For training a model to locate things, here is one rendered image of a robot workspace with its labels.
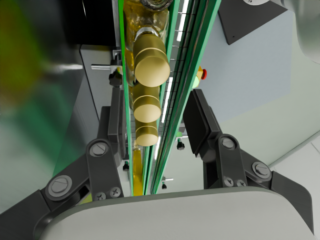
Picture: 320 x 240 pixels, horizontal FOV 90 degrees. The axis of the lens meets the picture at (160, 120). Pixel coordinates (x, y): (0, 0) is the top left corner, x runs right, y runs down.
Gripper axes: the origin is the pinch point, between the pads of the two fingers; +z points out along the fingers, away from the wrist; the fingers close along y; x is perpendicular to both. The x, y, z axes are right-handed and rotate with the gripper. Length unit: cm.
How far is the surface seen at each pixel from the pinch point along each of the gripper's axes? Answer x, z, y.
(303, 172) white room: -294, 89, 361
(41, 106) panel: -5.4, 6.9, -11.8
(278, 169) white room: -347, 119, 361
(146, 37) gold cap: 1.5, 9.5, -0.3
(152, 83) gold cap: -1.2, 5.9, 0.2
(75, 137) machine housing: -23.6, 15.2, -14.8
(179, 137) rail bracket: -41, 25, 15
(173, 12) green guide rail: -0.6, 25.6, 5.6
